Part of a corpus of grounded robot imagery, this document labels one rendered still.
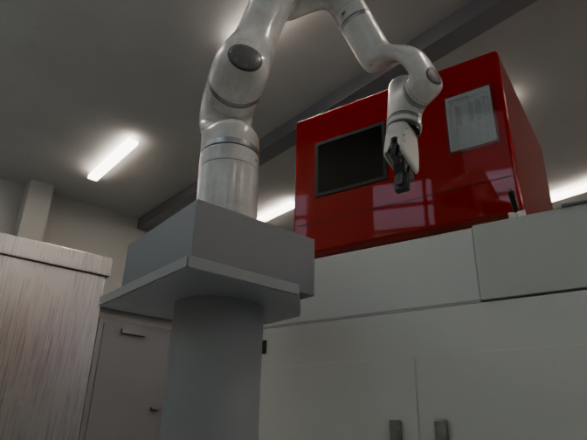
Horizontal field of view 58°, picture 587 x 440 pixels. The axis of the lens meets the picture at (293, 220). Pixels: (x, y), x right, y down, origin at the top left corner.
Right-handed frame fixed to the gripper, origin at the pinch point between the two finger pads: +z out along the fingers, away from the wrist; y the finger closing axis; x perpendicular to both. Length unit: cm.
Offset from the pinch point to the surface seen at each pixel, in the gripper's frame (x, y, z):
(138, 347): -574, -382, -155
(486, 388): 14.3, -4.8, 44.6
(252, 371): -16, 20, 48
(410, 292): 1.9, -1.3, 26.7
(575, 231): 32.0, 0.1, 20.3
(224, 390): -18, 24, 53
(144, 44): -277, -64, -286
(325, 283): -17.2, -0.2, 22.1
